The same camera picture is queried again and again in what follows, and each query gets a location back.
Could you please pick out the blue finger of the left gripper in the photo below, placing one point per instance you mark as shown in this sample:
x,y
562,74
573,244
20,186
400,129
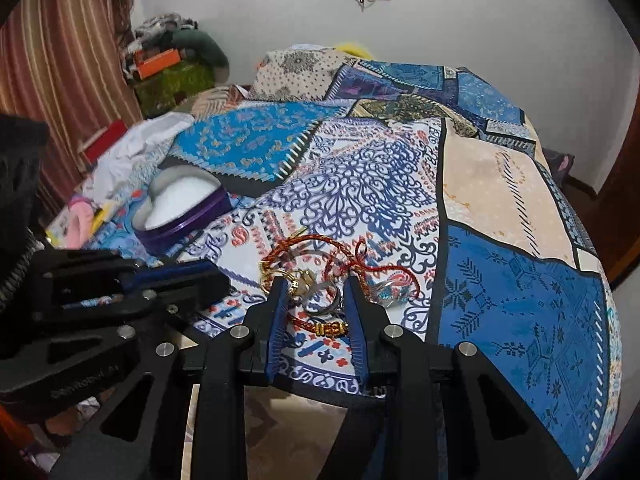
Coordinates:
x,y
183,296
153,277

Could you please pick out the white crumpled cloth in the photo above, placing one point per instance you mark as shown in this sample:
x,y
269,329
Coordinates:
x,y
132,157

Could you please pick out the striped brown curtain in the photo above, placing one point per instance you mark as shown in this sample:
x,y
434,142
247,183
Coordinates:
x,y
61,64

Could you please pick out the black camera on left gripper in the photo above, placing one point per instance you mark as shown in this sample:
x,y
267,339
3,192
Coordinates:
x,y
22,144

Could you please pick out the green patterned covered stand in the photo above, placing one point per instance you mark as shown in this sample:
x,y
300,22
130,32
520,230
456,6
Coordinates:
x,y
168,88

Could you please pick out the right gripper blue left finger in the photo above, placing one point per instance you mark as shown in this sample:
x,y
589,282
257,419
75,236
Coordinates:
x,y
278,304

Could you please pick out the yellow fluffy pillow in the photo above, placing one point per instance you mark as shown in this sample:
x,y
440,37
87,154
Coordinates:
x,y
354,50

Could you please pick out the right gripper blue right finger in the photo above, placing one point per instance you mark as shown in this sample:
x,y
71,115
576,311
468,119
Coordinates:
x,y
353,307

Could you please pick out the orange box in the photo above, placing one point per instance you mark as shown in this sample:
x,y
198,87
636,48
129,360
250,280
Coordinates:
x,y
147,66

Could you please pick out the pile of clothes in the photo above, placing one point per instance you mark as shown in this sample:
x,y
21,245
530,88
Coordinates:
x,y
167,32

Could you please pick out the red and white box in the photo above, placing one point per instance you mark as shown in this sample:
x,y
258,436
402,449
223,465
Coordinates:
x,y
92,149

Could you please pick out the blue patchwork bed quilt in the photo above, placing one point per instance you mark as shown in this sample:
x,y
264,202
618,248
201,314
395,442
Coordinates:
x,y
429,185

